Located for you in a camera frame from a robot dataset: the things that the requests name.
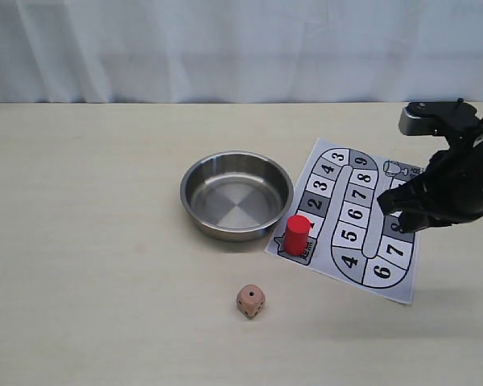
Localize wooden die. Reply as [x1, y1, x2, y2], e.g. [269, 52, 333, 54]
[236, 284, 266, 318]

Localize paper number game board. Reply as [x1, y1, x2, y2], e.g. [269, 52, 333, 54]
[265, 139, 424, 304]

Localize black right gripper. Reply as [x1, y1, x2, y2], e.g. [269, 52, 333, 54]
[377, 124, 483, 233]

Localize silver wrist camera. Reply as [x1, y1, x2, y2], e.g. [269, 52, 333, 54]
[398, 98, 482, 142]

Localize red cylinder game piece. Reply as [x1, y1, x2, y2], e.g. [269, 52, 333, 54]
[283, 214, 311, 256]

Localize steel round bowl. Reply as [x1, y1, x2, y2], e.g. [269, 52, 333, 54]
[180, 150, 295, 243]

